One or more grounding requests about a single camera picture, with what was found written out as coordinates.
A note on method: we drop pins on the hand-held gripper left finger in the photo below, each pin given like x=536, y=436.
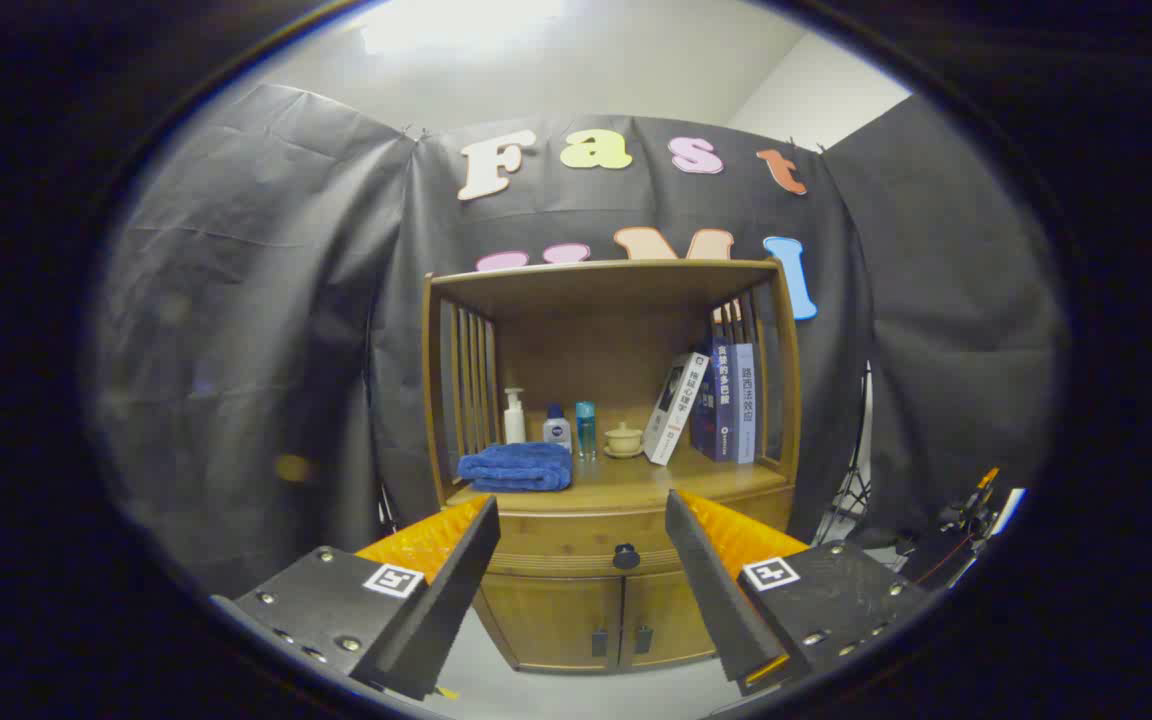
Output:
x=446, y=610

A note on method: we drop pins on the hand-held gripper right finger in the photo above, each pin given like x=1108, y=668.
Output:
x=716, y=600

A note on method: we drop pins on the black drawer knob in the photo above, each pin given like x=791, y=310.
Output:
x=626, y=556

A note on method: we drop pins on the wooden drawer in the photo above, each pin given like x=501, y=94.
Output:
x=576, y=530

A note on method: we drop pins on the wooden cabinet door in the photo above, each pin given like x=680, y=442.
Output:
x=556, y=620
x=661, y=610

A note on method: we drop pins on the wooden countertop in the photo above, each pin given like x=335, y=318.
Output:
x=636, y=480

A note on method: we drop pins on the wooden cabinet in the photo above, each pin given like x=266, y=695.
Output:
x=576, y=360

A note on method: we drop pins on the folded blue towel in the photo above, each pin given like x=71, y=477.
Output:
x=516, y=467

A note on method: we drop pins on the beige lidded teacup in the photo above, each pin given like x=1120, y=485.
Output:
x=624, y=438

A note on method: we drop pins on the white book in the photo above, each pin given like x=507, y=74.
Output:
x=676, y=410

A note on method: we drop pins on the white pump bottle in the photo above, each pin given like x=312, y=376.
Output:
x=514, y=425

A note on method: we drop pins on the dark blue book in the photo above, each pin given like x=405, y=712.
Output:
x=714, y=400

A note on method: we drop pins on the light blue book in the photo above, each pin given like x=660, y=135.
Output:
x=745, y=400

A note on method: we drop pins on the white bottle with blue cap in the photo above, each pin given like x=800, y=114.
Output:
x=557, y=432

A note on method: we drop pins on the clear blue bottle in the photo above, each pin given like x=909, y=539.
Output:
x=585, y=430

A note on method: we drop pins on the black equipment with orange clip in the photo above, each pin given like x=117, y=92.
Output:
x=956, y=550

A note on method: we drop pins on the black backdrop cloth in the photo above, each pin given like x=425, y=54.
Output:
x=256, y=300

